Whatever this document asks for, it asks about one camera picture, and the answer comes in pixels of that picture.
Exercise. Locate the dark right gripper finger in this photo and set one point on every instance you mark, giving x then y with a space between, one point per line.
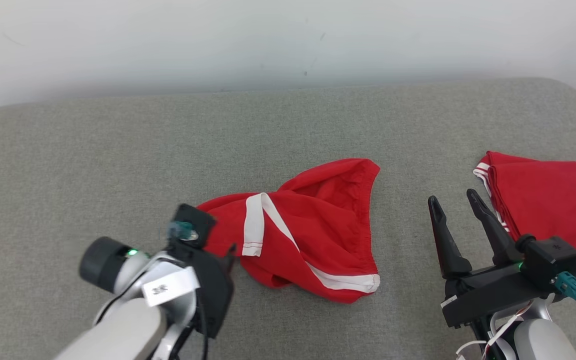
500 245
449 250

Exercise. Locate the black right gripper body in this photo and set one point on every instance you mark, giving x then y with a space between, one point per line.
488 295

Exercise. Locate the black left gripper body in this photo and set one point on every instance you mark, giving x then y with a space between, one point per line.
215 295

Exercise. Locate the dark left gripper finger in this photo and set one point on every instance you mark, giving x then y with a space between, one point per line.
230 255

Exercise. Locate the red basketball jersey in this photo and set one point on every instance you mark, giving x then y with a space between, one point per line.
553 205

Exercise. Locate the red shorts white stripes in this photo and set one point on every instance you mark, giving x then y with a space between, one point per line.
328 235

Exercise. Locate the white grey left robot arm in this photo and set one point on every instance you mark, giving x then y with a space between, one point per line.
118 330

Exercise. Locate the grey fabric sofa seat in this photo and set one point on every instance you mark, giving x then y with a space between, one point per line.
118 165

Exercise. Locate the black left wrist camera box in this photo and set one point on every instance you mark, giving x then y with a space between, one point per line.
195 215

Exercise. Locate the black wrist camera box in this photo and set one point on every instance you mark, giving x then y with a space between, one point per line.
195 215
553 257

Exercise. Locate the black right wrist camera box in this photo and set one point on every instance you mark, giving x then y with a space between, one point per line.
553 257

